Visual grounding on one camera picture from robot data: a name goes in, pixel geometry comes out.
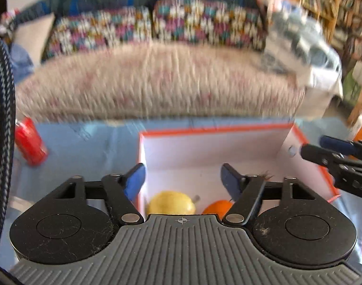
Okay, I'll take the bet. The large orange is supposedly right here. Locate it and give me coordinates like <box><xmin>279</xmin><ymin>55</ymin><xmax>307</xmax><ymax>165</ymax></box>
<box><xmin>202</xmin><ymin>200</ymin><xmax>233</xmax><ymax>220</ymax></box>

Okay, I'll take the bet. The big green-yellow pear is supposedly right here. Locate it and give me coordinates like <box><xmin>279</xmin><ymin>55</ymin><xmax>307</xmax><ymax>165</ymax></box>
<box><xmin>146</xmin><ymin>190</ymin><xmax>200</xmax><ymax>215</ymax></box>

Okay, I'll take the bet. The light blue tablecloth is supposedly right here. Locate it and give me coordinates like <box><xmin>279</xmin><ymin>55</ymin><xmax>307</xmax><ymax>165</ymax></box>
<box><xmin>0</xmin><ymin>116</ymin><xmax>362</xmax><ymax>274</ymax></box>

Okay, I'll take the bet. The orange cardboard box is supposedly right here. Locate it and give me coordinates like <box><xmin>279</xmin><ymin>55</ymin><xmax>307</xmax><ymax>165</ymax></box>
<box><xmin>137</xmin><ymin>122</ymin><xmax>342</xmax><ymax>216</ymax></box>

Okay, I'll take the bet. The red soda can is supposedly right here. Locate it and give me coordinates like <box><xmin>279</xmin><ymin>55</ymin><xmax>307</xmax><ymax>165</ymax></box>
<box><xmin>15</xmin><ymin>117</ymin><xmax>48</xmax><ymax>167</ymax></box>

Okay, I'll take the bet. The blue patterned pillow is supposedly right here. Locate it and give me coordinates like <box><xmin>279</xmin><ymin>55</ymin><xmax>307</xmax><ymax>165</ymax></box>
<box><xmin>264</xmin><ymin>0</ymin><xmax>343</xmax><ymax>98</ymax></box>

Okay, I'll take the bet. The wooden bookshelf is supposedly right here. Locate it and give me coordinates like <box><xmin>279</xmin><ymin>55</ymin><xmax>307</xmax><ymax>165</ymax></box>
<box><xmin>300</xmin><ymin>0</ymin><xmax>362</xmax><ymax>122</ymax></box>

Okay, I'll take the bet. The black braided cable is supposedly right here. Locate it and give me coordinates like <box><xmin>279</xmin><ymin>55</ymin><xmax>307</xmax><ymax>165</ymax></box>
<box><xmin>0</xmin><ymin>31</ymin><xmax>17</xmax><ymax>262</ymax></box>

